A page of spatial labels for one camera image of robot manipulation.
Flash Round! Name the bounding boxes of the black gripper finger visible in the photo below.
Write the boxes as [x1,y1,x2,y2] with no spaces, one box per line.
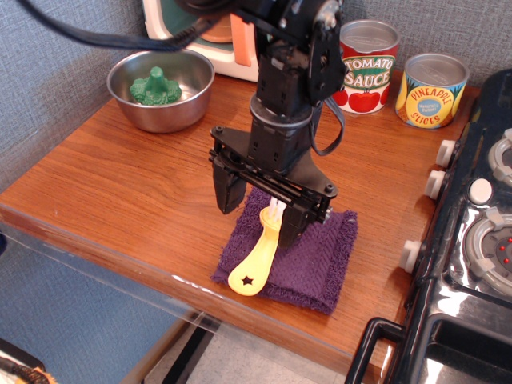
[278,204,312,248]
[213,156,246,214]

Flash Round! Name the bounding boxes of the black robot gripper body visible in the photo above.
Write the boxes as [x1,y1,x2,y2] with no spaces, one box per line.
[210,106,338,223]

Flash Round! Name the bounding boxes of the yellow toy dish brush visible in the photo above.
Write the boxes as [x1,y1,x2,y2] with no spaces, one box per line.
[228,198,286,296]

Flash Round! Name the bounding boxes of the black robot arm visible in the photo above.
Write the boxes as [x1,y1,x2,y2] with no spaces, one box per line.
[180,1,346,248]

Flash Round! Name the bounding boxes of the purple folded cloth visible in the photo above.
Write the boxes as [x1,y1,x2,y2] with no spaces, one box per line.
[211,188,358,315]

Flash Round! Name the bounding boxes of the teal toy microwave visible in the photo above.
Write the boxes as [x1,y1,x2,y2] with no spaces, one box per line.
[142,0,258,82]

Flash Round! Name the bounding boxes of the silver metal bowl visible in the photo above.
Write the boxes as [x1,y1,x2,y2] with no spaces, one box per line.
[106,50,215,134]

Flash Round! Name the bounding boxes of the green toy broccoli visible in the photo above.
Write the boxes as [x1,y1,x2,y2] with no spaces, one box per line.
[130,66,182,106]

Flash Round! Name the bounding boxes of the orange microwave turntable plate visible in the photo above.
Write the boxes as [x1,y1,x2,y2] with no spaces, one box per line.
[201,15,232,43]

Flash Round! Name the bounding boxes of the tomato sauce can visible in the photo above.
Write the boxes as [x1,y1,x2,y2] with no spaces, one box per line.
[334,19,400,114]

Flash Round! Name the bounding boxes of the pineapple slices can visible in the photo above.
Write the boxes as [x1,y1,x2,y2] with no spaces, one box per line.
[395,53,470,129]

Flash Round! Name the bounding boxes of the black toy stove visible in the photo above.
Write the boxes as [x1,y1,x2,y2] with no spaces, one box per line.
[346,70,511,383]

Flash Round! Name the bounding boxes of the orange furry object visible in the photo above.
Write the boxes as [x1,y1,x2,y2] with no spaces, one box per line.
[1,354,57,384]

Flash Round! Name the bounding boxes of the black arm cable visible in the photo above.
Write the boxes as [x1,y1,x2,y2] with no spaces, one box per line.
[15,0,225,52]

